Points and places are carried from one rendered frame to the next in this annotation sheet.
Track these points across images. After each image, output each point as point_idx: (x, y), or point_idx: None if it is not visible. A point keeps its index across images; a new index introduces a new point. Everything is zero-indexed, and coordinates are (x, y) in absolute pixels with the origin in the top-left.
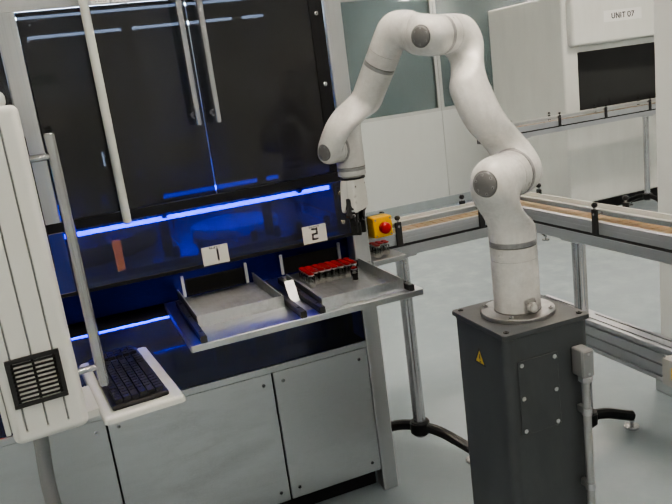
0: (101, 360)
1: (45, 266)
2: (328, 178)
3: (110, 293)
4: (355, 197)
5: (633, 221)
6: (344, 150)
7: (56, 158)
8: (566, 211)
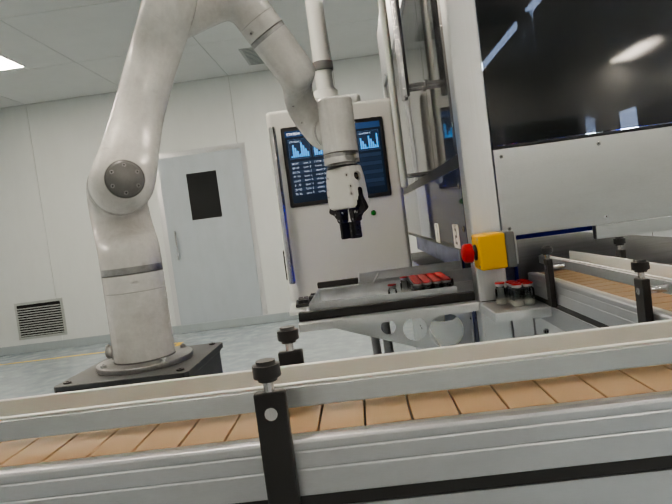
0: (287, 267)
1: (277, 203)
2: (453, 163)
3: (449, 247)
4: (327, 191)
5: (186, 438)
6: (312, 135)
7: (270, 142)
8: (543, 388)
